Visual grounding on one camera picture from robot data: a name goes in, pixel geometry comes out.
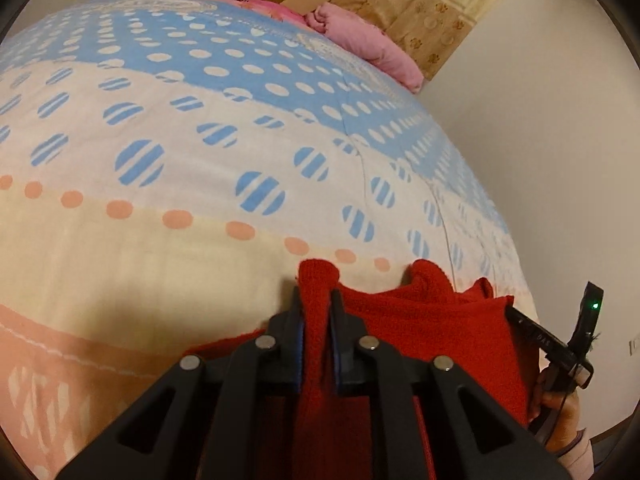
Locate red knit sweater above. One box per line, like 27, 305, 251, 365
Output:
196, 259, 538, 479

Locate right hand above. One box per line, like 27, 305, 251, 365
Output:
528, 367, 580, 454

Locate pink sleeve cuff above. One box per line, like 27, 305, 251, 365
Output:
556, 429, 594, 480

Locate blue pink dotted bedspread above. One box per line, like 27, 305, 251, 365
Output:
1, 0, 536, 479

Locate pink pillow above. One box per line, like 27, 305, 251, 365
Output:
304, 2, 424, 93

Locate white wall socket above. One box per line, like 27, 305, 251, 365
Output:
628, 335, 640, 356

